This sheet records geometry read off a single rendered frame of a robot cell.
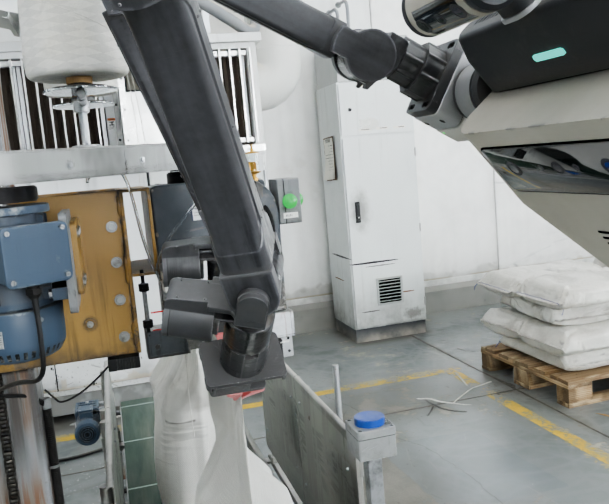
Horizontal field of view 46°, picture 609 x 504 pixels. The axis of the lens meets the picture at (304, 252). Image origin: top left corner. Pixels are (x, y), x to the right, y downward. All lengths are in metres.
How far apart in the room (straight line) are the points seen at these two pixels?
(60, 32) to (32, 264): 0.36
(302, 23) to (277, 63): 3.49
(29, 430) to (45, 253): 0.49
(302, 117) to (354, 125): 0.64
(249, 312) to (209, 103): 0.24
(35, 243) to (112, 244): 0.28
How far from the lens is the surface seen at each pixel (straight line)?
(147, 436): 2.86
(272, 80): 4.56
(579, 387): 3.95
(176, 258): 1.13
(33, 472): 1.56
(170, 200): 1.39
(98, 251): 1.40
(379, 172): 5.17
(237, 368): 0.89
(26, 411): 1.52
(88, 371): 4.25
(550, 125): 0.86
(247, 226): 0.72
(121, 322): 1.42
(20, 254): 1.13
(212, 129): 0.66
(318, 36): 1.10
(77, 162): 1.25
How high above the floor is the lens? 1.37
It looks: 7 degrees down
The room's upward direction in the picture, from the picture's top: 5 degrees counter-clockwise
